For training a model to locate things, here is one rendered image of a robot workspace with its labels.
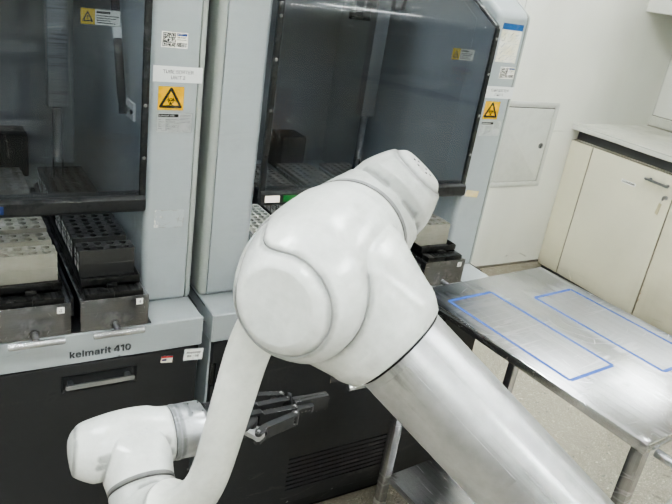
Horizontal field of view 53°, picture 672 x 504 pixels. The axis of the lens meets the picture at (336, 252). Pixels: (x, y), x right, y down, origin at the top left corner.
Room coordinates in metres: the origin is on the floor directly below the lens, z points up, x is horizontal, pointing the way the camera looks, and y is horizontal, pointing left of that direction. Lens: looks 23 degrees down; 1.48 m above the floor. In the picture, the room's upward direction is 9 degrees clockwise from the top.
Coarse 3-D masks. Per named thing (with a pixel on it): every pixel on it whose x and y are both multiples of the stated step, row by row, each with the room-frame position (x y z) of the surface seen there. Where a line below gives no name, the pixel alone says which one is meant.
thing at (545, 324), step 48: (432, 288) 1.45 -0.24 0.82; (480, 288) 1.49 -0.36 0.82; (528, 288) 1.54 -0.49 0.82; (576, 288) 1.58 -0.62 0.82; (480, 336) 1.26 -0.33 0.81; (528, 336) 1.28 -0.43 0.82; (576, 336) 1.32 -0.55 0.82; (624, 336) 1.35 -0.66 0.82; (576, 384) 1.11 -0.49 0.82; (624, 384) 1.14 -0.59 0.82; (624, 432) 0.98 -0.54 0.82; (384, 480) 1.40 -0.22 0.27; (432, 480) 1.43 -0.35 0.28; (624, 480) 0.96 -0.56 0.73
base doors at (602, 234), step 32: (576, 160) 3.62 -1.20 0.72; (608, 160) 3.45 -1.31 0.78; (576, 192) 3.57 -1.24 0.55; (608, 192) 3.41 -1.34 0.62; (640, 192) 3.26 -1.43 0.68; (576, 224) 3.52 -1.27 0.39; (608, 224) 3.36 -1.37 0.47; (640, 224) 3.21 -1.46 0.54; (544, 256) 3.64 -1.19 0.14; (576, 256) 3.47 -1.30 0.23; (608, 256) 3.31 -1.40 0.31; (640, 256) 3.17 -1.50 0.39; (608, 288) 3.26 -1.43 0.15; (640, 288) 3.13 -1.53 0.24
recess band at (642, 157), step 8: (584, 136) 3.66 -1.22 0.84; (592, 136) 3.62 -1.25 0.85; (600, 144) 3.57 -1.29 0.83; (608, 144) 3.53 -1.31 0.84; (616, 144) 3.49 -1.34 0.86; (616, 152) 3.48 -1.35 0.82; (624, 152) 3.44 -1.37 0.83; (632, 152) 3.41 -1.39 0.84; (640, 152) 3.37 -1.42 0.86; (640, 160) 3.36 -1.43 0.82; (648, 160) 3.32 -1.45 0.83; (656, 160) 3.29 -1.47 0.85; (664, 160) 3.26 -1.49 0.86; (664, 168) 3.25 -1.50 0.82
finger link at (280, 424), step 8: (288, 416) 0.96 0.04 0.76; (296, 416) 0.97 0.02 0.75; (264, 424) 0.93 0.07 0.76; (272, 424) 0.93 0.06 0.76; (280, 424) 0.94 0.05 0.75; (288, 424) 0.96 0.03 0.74; (296, 424) 0.97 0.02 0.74; (256, 432) 0.91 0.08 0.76; (264, 432) 0.92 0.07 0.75; (272, 432) 0.93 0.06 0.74; (280, 432) 0.95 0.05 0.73
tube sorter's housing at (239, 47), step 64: (256, 0) 1.42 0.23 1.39; (512, 0) 1.87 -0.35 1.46; (256, 64) 1.43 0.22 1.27; (512, 64) 1.83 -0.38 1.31; (256, 128) 1.44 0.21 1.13; (192, 256) 1.44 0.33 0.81; (448, 320) 1.70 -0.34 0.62; (320, 384) 1.48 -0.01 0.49; (256, 448) 1.39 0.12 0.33; (320, 448) 1.50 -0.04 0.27
